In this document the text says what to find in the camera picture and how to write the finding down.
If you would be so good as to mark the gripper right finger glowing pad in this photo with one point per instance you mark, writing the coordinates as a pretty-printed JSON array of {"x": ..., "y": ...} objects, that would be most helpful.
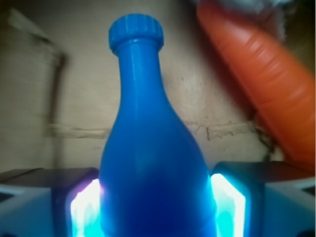
[{"x": 264, "y": 199}]

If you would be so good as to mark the blue plastic bottle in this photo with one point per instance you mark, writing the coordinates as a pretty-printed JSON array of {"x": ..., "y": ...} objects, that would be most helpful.
[{"x": 153, "y": 177}]

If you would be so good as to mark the brown paper bag tray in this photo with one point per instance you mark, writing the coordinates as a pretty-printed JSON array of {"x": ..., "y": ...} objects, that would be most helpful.
[{"x": 60, "y": 88}]

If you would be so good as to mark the orange toy carrot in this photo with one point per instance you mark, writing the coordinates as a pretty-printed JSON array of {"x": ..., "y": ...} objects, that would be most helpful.
[{"x": 280, "y": 88}]

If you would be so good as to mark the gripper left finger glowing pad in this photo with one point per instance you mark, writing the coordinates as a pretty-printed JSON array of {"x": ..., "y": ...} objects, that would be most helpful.
[{"x": 37, "y": 202}]

